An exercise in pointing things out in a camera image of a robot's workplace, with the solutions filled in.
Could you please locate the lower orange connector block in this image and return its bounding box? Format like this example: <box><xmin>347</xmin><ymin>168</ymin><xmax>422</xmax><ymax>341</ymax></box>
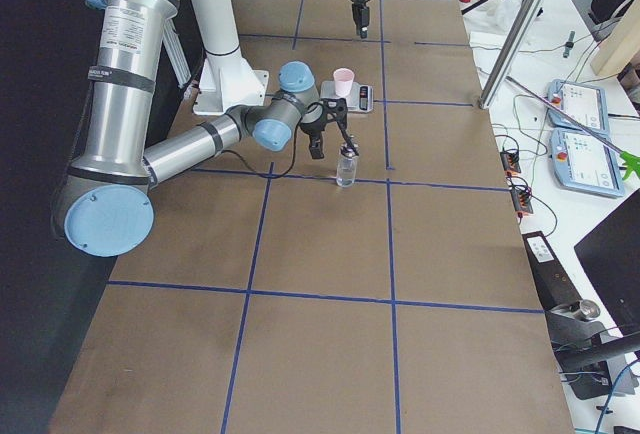
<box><xmin>510</xmin><ymin>185</ymin><xmax>534</xmax><ymax>218</ymax></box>

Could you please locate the silver digital kitchen scale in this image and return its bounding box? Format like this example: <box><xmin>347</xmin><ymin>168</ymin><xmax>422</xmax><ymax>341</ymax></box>
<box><xmin>320</xmin><ymin>80</ymin><xmax>374</xmax><ymax>113</ymax></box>

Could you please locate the black box with label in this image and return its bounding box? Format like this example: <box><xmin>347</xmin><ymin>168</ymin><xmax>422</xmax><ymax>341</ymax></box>
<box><xmin>522</xmin><ymin>231</ymin><xmax>581</xmax><ymax>311</ymax></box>

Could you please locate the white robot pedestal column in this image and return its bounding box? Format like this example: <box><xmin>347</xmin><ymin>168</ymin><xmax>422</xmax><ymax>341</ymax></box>
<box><xmin>191</xmin><ymin>0</ymin><xmax>269</xmax><ymax>116</ymax></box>

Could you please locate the black monitor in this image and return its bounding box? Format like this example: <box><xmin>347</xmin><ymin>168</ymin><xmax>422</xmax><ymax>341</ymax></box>
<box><xmin>574</xmin><ymin>191</ymin><xmax>640</xmax><ymax>327</ymax></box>

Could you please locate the upper teach pendant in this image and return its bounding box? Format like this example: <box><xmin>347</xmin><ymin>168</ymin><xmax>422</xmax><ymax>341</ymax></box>
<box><xmin>548</xmin><ymin>79</ymin><xmax>610</xmax><ymax>135</ymax></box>

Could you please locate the wooden board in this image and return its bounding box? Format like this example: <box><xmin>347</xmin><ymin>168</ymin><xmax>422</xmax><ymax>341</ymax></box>
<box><xmin>591</xmin><ymin>0</ymin><xmax>639</xmax><ymax>77</ymax></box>

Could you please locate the orange connector block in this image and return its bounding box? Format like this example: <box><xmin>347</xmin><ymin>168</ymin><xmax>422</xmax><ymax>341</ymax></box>
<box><xmin>510</xmin><ymin>185</ymin><xmax>534</xmax><ymax>218</ymax></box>
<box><xmin>499</xmin><ymin>150</ymin><xmax>521</xmax><ymax>177</ymax></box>

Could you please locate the green tipped grabber stick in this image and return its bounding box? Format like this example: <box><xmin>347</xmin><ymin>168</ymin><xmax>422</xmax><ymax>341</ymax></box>
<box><xmin>506</xmin><ymin>75</ymin><xmax>640</xmax><ymax>180</ymax></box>

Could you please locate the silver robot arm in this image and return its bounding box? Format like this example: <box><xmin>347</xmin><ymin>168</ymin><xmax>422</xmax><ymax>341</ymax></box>
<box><xmin>52</xmin><ymin>0</ymin><xmax>347</xmax><ymax>257</ymax></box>

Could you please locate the lower teach pendant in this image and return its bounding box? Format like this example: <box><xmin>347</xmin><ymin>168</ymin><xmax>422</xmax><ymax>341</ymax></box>
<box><xmin>550</xmin><ymin>128</ymin><xmax>625</xmax><ymax>198</ymax></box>

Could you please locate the teach pendant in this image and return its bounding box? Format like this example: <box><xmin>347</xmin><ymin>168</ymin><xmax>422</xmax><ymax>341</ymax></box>
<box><xmin>548</xmin><ymin>79</ymin><xmax>610</xmax><ymax>135</ymax></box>
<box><xmin>550</xmin><ymin>128</ymin><xmax>625</xmax><ymax>198</ymax></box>

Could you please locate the aluminium frame post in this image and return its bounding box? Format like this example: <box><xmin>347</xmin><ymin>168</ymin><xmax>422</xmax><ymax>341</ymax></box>
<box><xmin>478</xmin><ymin>0</ymin><xmax>544</xmax><ymax>109</ymax></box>

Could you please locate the clear glass sauce bottle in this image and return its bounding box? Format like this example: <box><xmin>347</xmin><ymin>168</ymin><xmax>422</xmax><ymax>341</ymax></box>
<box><xmin>336</xmin><ymin>143</ymin><xmax>359</xmax><ymax>188</ymax></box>

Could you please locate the pink plastic cup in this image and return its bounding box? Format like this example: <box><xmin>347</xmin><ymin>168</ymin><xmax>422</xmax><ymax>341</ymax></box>
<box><xmin>333</xmin><ymin>67</ymin><xmax>355</xmax><ymax>98</ymax></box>

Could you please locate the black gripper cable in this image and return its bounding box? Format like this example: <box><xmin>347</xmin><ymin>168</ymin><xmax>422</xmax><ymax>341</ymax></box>
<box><xmin>219</xmin><ymin>128</ymin><xmax>311</xmax><ymax>179</ymax></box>

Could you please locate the upper orange connector block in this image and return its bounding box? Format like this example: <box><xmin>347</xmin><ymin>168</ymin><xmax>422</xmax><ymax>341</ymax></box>
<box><xmin>499</xmin><ymin>150</ymin><xmax>521</xmax><ymax>177</ymax></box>

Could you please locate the black clamp stand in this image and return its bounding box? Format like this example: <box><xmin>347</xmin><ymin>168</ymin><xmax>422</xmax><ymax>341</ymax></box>
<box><xmin>545</xmin><ymin>303</ymin><xmax>639</xmax><ymax>400</ymax></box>

